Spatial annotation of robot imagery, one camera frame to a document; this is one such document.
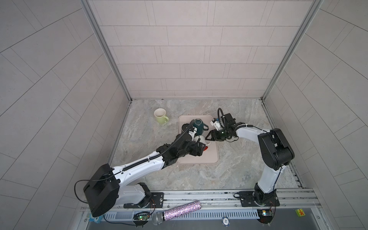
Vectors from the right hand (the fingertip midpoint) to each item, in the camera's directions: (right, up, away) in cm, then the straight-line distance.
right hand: (209, 137), depth 92 cm
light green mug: (-34, +15, +7) cm, 38 cm away
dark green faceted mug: (-7, +10, -3) cm, 12 cm away
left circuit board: (-34, -31, -28) cm, 54 cm away
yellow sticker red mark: (+40, -30, -26) cm, 56 cm away
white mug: (-5, -1, -6) cm, 7 cm away
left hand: (-5, -1, -14) cm, 15 cm away
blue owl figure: (-55, -32, -28) cm, 69 cm away
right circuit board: (+24, -33, -24) cm, 48 cm away
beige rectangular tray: (0, -10, -6) cm, 12 cm away
